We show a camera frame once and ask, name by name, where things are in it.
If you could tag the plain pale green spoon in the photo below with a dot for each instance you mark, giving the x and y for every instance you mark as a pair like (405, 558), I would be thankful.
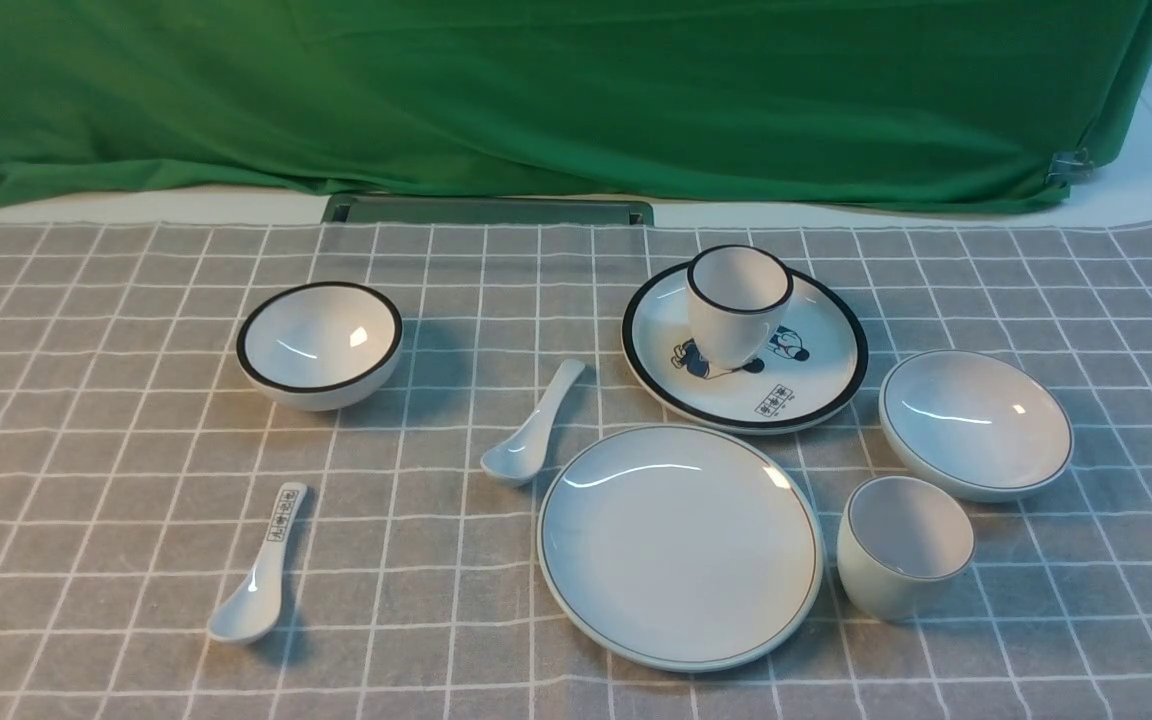
(518, 459)

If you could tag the pale green cup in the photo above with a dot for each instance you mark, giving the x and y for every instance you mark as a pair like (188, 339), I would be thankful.
(900, 542)

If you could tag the pale green shallow bowl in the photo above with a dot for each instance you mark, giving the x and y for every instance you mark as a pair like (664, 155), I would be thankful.
(975, 426)

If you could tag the black-rimmed white cup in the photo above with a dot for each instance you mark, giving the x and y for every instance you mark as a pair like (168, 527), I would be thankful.
(736, 298)

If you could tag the pale green large plate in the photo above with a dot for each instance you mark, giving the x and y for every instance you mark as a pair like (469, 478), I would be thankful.
(680, 548)

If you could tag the black-rimmed cartoon plate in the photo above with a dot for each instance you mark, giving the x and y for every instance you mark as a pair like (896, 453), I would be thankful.
(812, 366)

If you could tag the black-rimmed white bowl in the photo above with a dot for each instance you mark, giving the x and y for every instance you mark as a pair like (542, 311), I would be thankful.
(321, 346)

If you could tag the white spoon with characters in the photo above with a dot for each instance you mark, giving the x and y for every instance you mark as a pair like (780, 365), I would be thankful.
(252, 609)

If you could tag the green backdrop cloth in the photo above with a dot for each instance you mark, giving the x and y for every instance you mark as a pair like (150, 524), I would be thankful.
(954, 106)

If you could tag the metal binder clip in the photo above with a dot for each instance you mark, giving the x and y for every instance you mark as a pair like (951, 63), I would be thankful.
(1070, 167)

